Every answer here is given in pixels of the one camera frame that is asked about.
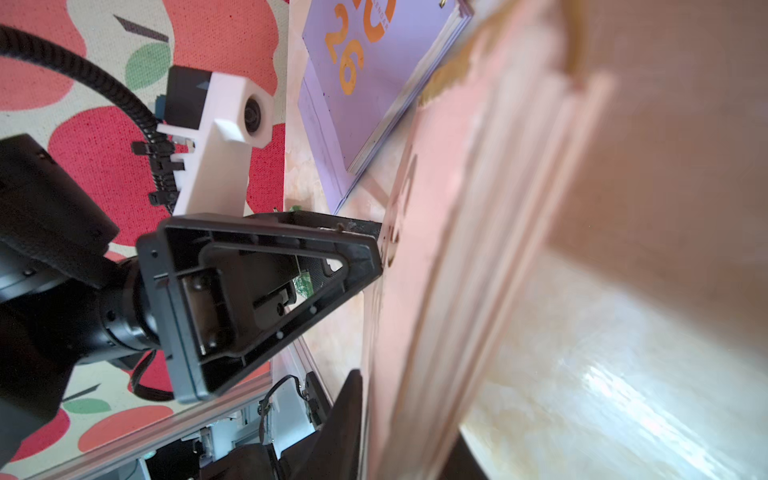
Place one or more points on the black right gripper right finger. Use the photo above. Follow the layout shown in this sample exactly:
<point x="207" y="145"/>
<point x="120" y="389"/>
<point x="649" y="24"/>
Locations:
<point x="461" y="463"/>

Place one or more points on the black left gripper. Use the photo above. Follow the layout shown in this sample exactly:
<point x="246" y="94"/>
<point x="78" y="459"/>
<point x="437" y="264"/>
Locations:
<point x="215" y="293"/>

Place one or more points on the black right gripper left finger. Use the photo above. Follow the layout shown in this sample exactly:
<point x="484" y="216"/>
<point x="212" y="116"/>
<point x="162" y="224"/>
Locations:
<point x="333" y="450"/>

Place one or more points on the pink calendar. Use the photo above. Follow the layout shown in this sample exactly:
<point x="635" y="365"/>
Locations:
<point x="496" y="139"/>

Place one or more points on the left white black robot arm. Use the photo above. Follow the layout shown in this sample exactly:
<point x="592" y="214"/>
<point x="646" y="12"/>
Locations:
<point x="51" y="235"/>

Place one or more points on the green orange snack bag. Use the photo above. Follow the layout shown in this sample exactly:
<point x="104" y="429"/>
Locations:
<point x="303" y="281"/>

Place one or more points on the purple calendar near shelf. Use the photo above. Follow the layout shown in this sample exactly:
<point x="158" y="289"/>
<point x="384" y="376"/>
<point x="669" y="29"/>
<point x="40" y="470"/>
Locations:
<point x="367" y="62"/>

